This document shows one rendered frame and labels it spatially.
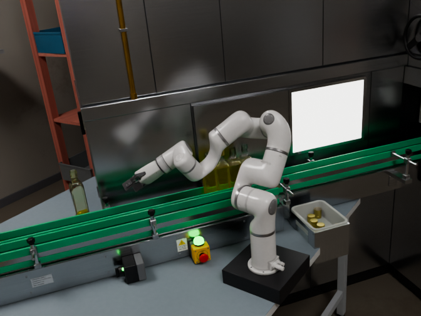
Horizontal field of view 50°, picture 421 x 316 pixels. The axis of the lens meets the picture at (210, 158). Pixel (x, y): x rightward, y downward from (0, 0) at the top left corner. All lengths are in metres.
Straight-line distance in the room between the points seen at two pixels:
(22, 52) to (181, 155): 3.11
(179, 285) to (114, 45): 0.99
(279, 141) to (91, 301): 0.93
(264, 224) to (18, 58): 3.38
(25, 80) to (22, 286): 2.94
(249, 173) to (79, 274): 0.79
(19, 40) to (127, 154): 2.72
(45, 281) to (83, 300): 0.17
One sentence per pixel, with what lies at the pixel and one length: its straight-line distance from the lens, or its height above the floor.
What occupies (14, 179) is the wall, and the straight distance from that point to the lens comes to 4.66.
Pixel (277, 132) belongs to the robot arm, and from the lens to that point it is 1.61.
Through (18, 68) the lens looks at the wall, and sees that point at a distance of 4.56.
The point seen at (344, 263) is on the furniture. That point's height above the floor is 0.38.
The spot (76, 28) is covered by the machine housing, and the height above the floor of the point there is 1.71.
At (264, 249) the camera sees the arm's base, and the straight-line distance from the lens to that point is 1.68.
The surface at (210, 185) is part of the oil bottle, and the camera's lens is 1.98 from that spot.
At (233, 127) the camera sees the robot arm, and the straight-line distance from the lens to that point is 1.65.
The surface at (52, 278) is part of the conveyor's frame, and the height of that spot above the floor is 0.82.
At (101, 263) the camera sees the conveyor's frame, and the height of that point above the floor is 0.83.
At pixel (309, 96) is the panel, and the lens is 2.23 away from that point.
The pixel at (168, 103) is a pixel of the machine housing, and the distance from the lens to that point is 1.97.
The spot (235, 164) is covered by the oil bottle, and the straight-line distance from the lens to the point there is 1.98.
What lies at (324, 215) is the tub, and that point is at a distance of 2.16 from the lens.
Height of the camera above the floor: 1.87
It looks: 23 degrees down
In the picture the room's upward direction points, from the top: 5 degrees counter-clockwise
